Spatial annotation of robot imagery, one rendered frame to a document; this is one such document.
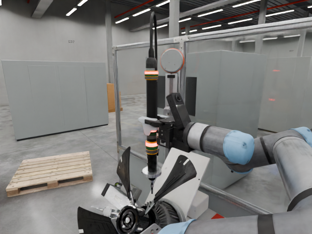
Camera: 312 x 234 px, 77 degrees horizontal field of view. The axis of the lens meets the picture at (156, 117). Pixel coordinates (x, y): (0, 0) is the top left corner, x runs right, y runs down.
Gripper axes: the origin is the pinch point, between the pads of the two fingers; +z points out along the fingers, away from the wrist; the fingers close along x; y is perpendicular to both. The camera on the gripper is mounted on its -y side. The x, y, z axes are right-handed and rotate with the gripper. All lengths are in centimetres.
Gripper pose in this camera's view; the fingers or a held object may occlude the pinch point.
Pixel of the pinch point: (146, 116)
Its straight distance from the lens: 68.8
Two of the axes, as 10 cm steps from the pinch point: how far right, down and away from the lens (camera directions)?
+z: -7.1, -1.7, 6.9
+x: 7.1, -1.7, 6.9
